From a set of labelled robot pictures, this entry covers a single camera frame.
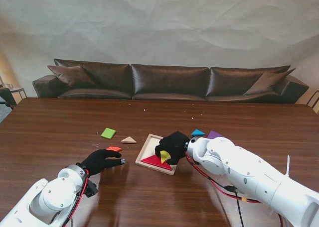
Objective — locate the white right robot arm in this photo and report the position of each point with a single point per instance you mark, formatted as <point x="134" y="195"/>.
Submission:
<point x="249" y="174"/>

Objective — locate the purple triangle piece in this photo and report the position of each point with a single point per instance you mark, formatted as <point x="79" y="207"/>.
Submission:
<point x="214" y="134"/>

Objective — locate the orange parallelogram piece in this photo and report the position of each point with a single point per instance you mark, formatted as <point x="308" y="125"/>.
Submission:
<point x="114" y="149"/>

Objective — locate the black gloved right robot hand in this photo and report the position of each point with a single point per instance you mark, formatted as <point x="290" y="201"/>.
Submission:
<point x="175" y="145"/>

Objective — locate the brown sofa cushion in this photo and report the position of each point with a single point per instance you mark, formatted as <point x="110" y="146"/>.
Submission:
<point x="268" y="83"/>
<point x="72" y="76"/>

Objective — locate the square wooden tangram tray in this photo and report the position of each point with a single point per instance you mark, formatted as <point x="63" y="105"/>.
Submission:
<point x="149" y="147"/>

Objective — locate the white zip tie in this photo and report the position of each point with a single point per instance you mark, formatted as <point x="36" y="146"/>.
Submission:
<point x="288" y="166"/>

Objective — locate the dark metal chair frame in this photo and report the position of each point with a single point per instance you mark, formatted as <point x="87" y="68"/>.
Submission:
<point x="312" y="101"/>

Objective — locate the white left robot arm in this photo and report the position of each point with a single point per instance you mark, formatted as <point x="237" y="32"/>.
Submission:
<point x="42" y="199"/>

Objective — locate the large red triangle piece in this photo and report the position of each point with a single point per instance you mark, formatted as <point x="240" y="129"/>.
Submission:
<point x="152" y="160"/>

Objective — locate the small beige triangle piece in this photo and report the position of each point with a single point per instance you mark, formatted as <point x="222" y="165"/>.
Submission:
<point x="129" y="140"/>

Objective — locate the small blue triangle piece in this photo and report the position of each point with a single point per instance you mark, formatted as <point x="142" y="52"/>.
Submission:
<point x="197" y="133"/>

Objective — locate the brown leather sofa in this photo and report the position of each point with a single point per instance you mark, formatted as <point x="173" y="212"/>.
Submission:
<point x="169" y="82"/>

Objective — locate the side table with metal legs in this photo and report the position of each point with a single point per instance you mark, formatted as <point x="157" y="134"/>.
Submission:
<point x="15" y="92"/>

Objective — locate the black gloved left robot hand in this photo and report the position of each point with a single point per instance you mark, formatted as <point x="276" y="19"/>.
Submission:
<point x="99" y="161"/>

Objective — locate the large yellow triangle piece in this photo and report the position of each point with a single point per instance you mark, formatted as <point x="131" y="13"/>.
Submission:
<point x="164" y="157"/>

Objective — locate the green square piece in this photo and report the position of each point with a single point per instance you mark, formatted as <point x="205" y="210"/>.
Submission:
<point x="108" y="133"/>

